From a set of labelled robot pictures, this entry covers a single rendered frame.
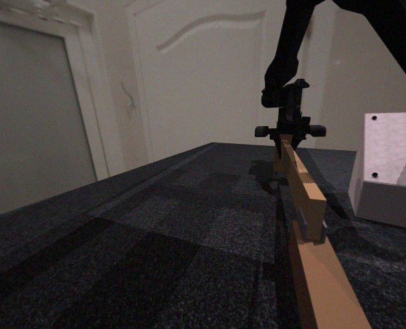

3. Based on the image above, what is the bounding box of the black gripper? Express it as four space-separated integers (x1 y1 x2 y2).
255 106 326 159

